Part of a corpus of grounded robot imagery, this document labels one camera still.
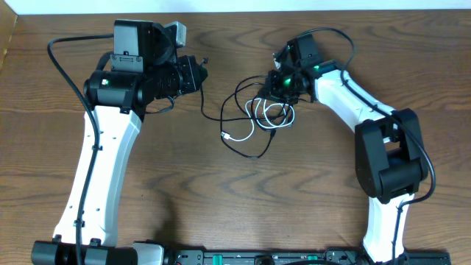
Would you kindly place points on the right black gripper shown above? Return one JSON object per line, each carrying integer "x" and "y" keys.
{"x": 269, "y": 90}

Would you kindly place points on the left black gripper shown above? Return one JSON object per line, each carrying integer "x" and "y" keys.
{"x": 196, "y": 73}

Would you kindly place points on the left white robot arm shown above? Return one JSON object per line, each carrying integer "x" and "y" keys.
{"x": 142, "y": 67}

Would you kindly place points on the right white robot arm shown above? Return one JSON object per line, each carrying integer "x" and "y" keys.
{"x": 390, "y": 158}

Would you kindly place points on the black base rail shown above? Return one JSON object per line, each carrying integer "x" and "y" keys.
{"x": 334, "y": 255}

